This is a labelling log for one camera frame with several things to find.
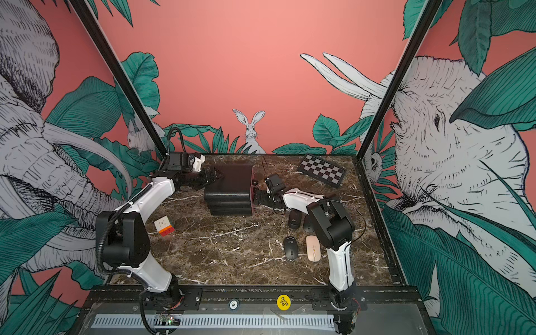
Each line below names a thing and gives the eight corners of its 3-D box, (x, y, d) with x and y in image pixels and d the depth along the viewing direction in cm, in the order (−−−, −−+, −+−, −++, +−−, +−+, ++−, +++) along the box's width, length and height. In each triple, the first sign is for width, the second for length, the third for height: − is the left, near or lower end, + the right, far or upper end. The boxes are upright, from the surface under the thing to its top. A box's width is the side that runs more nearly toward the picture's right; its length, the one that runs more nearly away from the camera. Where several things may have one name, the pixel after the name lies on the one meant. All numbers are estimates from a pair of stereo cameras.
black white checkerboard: (297, 172, 116) (297, 167, 113) (306, 157, 123) (306, 153, 120) (339, 189, 109) (341, 184, 106) (346, 172, 116) (348, 168, 113)
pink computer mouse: (308, 262, 85) (309, 260, 83) (305, 237, 92) (306, 235, 90) (321, 262, 85) (322, 260, 83) (317, 237, 92) (318, 235, 90)
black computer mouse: (284, 260, 85) (284, 258, 83) (283, 238, 91) (283, 236, 89) (298, 260, 85) (298, 258, 83) (296, 238, 91) (297, 236, 89)
